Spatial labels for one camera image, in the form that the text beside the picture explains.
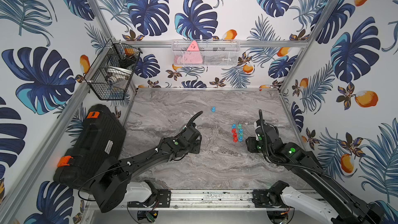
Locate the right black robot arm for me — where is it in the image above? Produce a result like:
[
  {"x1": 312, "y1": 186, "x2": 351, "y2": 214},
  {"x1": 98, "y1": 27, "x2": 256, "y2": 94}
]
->
[{"x1": 246, "y1": 111, "x2": 385, "y2": 224}]

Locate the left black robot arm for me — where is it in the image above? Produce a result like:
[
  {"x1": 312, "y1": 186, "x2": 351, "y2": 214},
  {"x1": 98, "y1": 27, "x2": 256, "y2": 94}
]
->
[{"x1": 78, "y1": 111, "x2": 203, "y2": 213}]

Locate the pink triangle card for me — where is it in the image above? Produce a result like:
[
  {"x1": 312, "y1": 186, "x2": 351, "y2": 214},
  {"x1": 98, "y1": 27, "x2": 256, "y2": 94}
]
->
[{"x1": 182, "y1": 40, "x2": 203, "y2": 65}]

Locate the black plastic tool case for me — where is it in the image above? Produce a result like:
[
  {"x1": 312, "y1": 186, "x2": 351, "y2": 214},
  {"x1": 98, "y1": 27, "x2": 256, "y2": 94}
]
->
[{"x1": 53, "y1": 104, "x2": 126, "y2": 192}]

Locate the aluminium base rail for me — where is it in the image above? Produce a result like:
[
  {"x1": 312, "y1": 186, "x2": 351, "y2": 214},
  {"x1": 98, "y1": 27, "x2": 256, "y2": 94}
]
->
[{"x1": 85, "y1": 189, "x2": 341, "y2": 211}]

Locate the clear mesh wall tray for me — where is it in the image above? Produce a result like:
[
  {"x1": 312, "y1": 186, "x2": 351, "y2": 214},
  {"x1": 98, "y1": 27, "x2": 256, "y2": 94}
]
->
[{"x1": 171, "y1": 40, "x2": 240, "y2": 66}]

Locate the black wire basket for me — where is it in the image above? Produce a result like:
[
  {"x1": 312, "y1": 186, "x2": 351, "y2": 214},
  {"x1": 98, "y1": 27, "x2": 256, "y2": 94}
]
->
[{"x1": 84, "y1": 39, "x2": 143, "y2": 101}]

